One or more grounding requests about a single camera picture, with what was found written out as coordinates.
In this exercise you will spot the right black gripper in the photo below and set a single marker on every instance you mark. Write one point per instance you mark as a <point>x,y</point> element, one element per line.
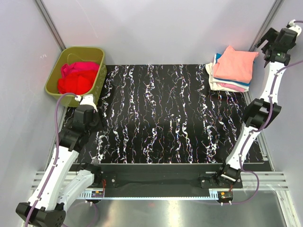
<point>270,36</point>

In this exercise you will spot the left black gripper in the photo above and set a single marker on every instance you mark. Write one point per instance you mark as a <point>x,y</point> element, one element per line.
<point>96,114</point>

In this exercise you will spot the salmon pink t shirt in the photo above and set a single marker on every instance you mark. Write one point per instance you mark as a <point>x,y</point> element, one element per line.
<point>231,53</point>

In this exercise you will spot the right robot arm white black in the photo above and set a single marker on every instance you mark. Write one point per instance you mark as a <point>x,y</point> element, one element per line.
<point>260,113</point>

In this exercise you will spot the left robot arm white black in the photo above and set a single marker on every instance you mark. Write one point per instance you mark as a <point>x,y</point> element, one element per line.
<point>48,205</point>

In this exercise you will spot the red t shirt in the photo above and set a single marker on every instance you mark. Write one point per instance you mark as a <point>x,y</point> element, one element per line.
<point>78,83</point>

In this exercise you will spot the magenta t shirt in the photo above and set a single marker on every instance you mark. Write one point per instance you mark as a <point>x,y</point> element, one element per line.
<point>67,69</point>

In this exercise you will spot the light pink folded t shirt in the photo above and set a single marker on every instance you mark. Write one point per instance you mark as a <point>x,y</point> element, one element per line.
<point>233,87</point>

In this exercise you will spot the olive green plastic bin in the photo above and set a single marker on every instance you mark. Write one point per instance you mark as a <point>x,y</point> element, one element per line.
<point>76,54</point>

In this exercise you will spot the black marbled table mat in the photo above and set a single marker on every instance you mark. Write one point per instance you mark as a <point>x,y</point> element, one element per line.
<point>163,114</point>

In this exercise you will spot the cream folded t shirt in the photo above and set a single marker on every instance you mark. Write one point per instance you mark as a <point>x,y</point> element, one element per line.
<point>213,85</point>

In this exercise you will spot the white folded t shirt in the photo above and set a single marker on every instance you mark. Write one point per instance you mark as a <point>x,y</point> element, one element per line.
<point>230,82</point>

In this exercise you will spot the left small controller board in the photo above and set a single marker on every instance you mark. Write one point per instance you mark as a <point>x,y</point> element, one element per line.
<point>98,193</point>

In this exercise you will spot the small controller board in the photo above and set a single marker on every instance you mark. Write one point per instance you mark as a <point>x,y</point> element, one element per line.
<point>226,195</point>
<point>98,193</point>

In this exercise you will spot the right small controller board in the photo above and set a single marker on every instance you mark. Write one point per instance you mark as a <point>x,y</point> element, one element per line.
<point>226,195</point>

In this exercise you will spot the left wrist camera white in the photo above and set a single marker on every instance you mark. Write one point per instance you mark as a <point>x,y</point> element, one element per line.
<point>86,103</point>

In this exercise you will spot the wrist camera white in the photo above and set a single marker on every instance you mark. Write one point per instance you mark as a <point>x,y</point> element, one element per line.
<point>86,103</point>
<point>294,25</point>

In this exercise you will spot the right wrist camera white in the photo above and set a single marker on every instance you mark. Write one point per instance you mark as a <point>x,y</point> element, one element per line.
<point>294,25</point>

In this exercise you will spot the right corner aluminium post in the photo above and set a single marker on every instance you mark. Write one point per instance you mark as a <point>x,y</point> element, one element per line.
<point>266,23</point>

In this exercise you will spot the corner aluminium post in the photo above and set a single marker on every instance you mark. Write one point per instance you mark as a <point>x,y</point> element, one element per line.
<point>266,23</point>
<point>48,20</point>

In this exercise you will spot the left corner aluminium post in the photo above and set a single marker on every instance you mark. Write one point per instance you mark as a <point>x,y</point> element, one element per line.
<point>48,20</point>

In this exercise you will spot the aluminium frame rail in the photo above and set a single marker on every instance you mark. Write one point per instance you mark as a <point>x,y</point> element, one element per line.
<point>247,181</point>

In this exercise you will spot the white slotted cable duct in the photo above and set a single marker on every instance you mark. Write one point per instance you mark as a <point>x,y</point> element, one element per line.
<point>194,194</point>

